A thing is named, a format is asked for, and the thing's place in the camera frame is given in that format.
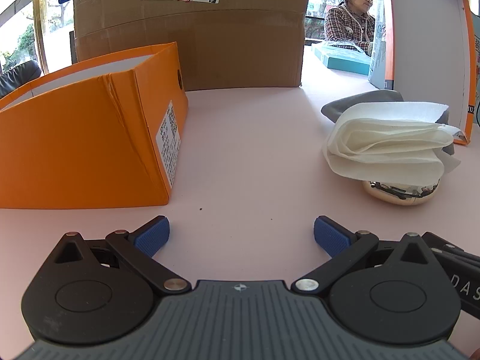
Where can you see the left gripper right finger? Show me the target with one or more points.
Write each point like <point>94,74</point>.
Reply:
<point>390,292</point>

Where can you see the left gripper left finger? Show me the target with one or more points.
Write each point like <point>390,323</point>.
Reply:
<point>90,292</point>

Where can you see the white tissue paper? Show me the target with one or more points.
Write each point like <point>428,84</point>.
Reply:
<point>394,143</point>

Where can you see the orange shoe box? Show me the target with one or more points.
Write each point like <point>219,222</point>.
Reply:
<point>102,133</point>

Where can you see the black office chair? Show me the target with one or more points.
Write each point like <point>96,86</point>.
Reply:
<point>19,76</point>

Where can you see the teal flat box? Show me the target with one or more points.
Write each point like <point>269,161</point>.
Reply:
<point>342,57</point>

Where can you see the orange box lid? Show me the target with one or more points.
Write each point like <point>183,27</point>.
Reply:
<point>431,56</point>

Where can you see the seated person in plaid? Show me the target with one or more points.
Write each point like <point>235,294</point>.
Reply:
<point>350,25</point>

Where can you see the large brown cardboard box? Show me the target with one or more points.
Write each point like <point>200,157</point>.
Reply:
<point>221,43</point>

